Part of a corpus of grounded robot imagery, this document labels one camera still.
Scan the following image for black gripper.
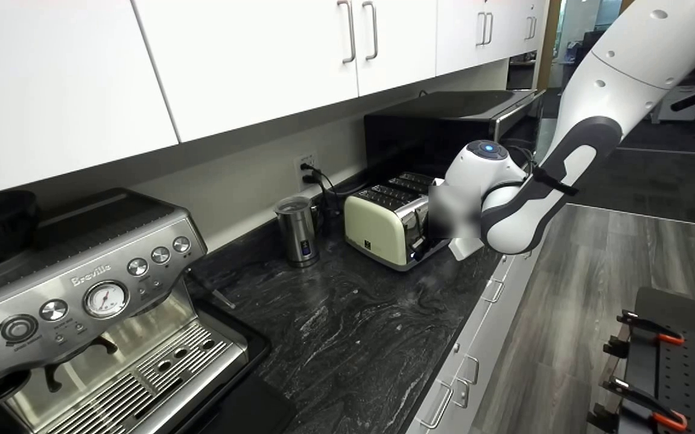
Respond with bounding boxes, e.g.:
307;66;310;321
424;181;477;236

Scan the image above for cream and chrome toaster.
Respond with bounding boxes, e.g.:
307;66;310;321
341;169;458;276

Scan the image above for stainless steel microwave oven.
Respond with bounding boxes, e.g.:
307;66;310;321
361;88;547;176

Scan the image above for white lower cabinet unit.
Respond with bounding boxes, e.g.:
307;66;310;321
405;248;545;434

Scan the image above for stainless steel milk jug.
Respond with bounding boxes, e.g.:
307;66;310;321
272;194;324;270

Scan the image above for black clamp orange grip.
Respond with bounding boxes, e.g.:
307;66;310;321
599;374;692;434
613;309;688;351

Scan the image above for black perforated plate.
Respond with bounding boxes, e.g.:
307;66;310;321
615;284;695;434

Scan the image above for stainless steel espresso machine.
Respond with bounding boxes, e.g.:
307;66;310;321
0;188;297;434

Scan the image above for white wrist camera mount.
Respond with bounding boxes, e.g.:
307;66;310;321
446;219;488;265

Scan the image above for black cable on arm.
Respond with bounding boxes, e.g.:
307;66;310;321
520;143;582;199

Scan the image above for black power cable with plug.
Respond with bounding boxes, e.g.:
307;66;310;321
297;159;360;205

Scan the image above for white upper wall cabinets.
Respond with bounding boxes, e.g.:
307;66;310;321
0;0;553;204

